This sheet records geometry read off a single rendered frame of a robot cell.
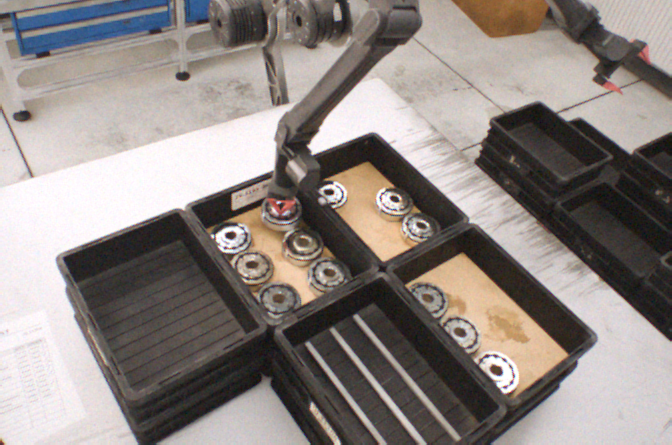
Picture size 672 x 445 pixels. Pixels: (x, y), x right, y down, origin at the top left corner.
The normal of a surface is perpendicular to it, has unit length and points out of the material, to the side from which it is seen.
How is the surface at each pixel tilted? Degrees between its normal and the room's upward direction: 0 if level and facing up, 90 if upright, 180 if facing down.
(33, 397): 0
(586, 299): 0
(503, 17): 90
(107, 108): 0
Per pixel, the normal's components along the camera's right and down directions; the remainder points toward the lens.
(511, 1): 0.36, 0.69
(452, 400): 0.12, -0.70
